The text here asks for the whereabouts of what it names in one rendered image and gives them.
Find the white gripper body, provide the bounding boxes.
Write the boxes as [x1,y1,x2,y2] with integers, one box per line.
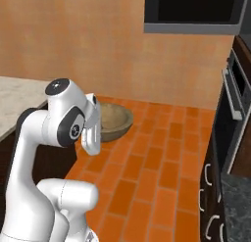
[80,112,103,157]

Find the brown wooden bowl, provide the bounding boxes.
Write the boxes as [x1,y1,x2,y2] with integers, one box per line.
[98,101,135,143]

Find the dark cupboard under pale worktop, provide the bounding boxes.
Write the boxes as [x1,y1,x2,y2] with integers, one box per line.
[0,100,78,228]

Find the black and silver oven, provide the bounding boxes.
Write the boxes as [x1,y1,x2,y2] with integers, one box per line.
[221,48,251,175]

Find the dark cupboards with white handles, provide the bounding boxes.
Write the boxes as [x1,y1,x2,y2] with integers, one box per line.
[197,85,229,242]

